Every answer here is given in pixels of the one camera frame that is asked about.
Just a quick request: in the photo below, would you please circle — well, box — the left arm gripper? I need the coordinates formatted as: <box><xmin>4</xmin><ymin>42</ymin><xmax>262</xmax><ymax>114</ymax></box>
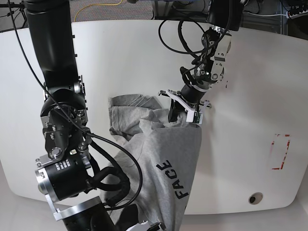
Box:
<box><xmin>158</xmin><ymin>90</ymin><xmax>212</xmax><ymax>123</ymax></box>

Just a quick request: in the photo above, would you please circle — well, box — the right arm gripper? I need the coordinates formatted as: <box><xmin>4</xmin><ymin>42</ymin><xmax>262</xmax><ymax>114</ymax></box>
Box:
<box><xmin>127</xmin><ymin>221</ymin><xmax>166</xmax><ymax>231</ymax></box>

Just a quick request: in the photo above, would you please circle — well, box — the grey HUGO T-shirt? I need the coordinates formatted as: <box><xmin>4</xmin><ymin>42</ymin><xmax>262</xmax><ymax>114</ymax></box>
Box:
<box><xmin>108</xmin><ymin>94</ymin><xmax>202</xmax><ymax>231</ymax></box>

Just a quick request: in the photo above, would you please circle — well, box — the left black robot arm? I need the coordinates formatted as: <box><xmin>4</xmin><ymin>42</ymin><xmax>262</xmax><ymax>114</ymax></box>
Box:
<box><xmin>159</xmin><ymin>0</ymin><xmax>244</xmax><ymax>125</ymax></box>

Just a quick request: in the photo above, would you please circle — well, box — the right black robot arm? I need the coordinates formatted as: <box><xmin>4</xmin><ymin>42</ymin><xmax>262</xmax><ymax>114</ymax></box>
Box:
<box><xmin>24</xmin><ymin>0</ymin><xmax>165</xmax><ymax>231</ymax></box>

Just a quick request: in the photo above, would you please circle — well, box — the red tape rectangle marking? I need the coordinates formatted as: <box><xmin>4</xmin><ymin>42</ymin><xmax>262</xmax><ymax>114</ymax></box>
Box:
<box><xmin>269</xmin><ymin>134</ymin><xmax>291</xmax><ymax>170</ymax></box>

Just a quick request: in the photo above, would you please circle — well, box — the white power strip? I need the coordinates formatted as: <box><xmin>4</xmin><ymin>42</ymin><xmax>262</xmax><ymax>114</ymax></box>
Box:
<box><xmin>287</xmin><ymin>4</ymin><xmax>308</xmax><ymax>19</ymax></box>

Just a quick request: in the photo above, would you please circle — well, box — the black tripod stand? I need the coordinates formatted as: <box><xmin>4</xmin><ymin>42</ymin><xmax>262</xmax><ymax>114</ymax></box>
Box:
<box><xmin>0</xmin><ymin>0</ymin><xmax>28</xmax><ymax>32</ymax></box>

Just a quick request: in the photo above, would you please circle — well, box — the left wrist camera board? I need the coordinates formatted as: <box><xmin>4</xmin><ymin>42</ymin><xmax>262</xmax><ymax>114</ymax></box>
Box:
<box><xmin>186</xmin><ymin>111</ymin><xmax>203</xmax><ymax>125</ymax></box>

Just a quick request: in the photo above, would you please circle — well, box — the aluminium frame rail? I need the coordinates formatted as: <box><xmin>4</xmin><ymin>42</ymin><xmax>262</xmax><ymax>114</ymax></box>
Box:
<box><xmin>152</xmin><ymin>0</ymin><xmax>174</xmax><ymax>19</ymax></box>

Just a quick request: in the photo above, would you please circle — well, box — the right table cable grommet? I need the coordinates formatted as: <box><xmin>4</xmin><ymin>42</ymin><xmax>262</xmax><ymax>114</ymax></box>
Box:
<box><xmin>248</xmin><ymin>192</ymin><xmax>263</xmax><ymax>205</ymax></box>

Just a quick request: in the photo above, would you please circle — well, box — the yellow cable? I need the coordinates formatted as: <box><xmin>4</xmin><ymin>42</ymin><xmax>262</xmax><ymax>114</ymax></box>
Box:
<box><xmin>74</xmin><ymin>0</ymin><xmax>124</xmax><ymax>22</ymax></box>

